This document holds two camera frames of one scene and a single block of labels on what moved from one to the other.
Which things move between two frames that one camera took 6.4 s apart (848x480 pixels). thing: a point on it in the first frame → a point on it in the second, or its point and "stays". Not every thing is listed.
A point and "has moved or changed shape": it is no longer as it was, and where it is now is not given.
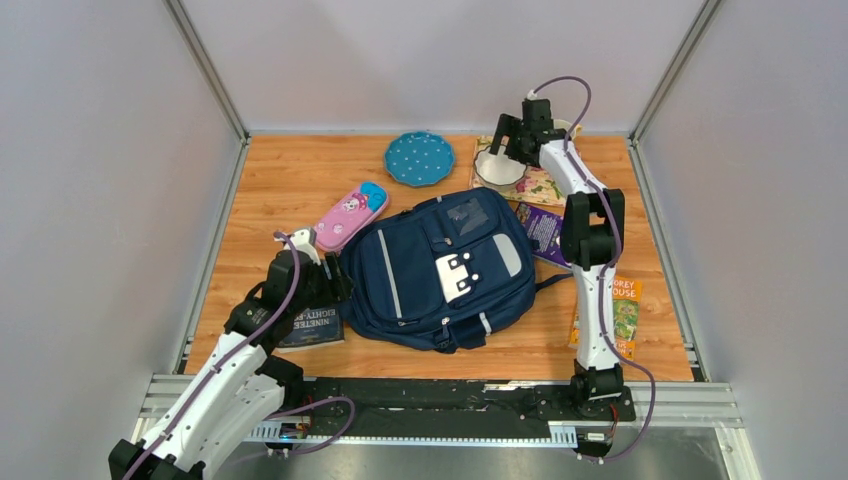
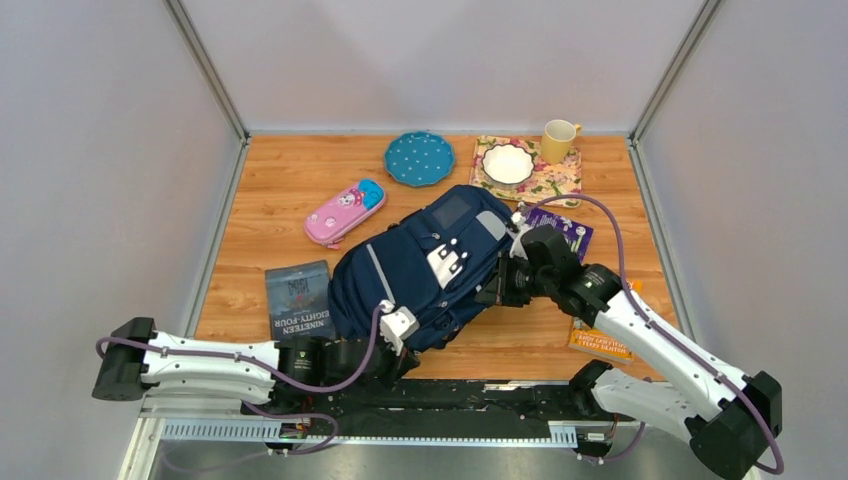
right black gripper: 512,126 → 496,291
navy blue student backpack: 452,272 has moved or changed shape
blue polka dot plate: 419,158 stays
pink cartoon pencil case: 365,204 has moved or changed shape
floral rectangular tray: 534,188 stays
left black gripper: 340,289 → 399,366
